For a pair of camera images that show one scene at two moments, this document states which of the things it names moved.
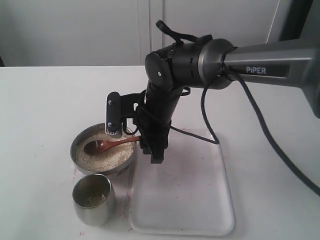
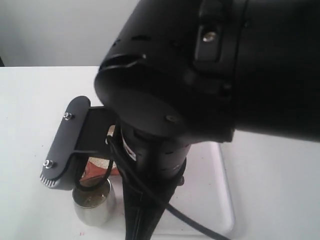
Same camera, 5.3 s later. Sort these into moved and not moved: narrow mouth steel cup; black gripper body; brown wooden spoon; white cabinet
Moved: brown wooden spoon; black gripper body
Not moved: narrow mouth steel cup; white cabinet
